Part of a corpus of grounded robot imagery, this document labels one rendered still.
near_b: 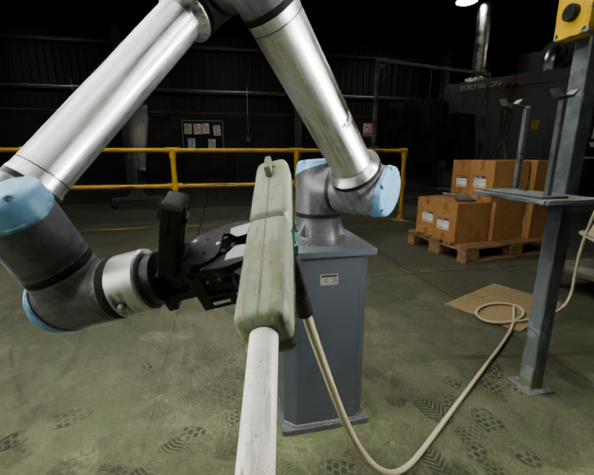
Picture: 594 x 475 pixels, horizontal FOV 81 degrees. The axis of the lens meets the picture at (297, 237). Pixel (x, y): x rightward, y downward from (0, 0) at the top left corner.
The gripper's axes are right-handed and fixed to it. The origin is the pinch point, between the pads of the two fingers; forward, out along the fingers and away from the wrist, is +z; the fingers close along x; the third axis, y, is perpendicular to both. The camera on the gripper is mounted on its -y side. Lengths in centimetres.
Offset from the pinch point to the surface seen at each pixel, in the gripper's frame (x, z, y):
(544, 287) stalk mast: -55, 75, 90
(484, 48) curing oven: -913, 456, 225
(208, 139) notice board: -1013, -310, 272
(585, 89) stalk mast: -80, 95, 28
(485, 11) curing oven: -947, 472, 152
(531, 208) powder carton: -234, 182, 197
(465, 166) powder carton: -279, 141, 161
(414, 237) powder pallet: -254, 79, 214
